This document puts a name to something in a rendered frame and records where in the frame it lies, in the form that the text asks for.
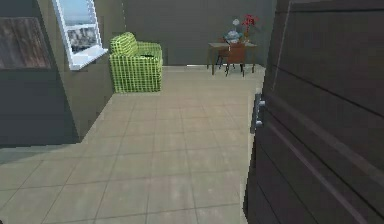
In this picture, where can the brown wooden table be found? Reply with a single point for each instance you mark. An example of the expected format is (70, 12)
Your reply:
(216, 46)

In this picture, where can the brown wooden chair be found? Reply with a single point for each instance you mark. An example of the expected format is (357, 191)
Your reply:
(236, 56)

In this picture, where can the green checked armchair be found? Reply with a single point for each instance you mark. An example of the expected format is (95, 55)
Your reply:
(136, 68)

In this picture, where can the blue grey round object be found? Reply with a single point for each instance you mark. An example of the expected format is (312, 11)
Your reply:
(233, 35)

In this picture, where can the red flower plant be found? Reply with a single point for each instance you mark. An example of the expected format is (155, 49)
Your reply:
(248, 25)

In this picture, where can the dark brown room door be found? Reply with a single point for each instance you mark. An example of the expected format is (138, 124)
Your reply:
(320, 126)

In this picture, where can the white framed window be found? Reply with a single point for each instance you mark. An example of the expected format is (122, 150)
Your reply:
(80, 31)

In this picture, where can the brown framed wall picture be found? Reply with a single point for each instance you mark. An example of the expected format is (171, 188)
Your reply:
(21, 43)

